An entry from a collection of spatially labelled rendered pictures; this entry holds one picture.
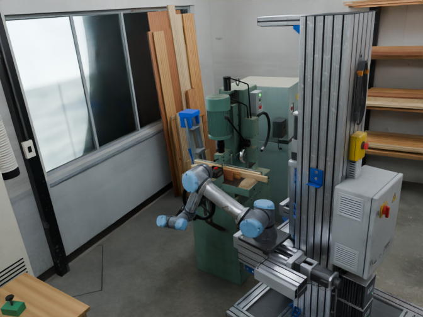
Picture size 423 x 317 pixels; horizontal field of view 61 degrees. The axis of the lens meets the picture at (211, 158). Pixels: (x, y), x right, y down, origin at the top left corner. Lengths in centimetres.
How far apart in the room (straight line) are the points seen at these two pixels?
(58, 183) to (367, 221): 248
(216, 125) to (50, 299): 154
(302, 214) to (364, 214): 39
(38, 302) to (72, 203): 121
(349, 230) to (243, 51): 347
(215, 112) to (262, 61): 243
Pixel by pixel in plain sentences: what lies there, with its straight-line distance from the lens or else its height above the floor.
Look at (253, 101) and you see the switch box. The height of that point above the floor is 141.
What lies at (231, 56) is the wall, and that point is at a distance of 510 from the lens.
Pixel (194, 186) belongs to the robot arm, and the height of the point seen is 118.
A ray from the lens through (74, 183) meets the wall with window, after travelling 350.
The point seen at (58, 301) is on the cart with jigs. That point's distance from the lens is 251.
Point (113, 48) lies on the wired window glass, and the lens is 383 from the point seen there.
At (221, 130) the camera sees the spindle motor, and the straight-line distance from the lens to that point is 262.
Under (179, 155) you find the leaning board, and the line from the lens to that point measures 419.
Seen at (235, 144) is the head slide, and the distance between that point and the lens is 279.
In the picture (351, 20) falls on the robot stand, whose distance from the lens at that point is 175.
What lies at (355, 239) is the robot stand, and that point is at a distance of 199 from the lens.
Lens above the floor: 209
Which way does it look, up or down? 22 degrees down
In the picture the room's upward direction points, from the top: 4 degrees counter-clockwise
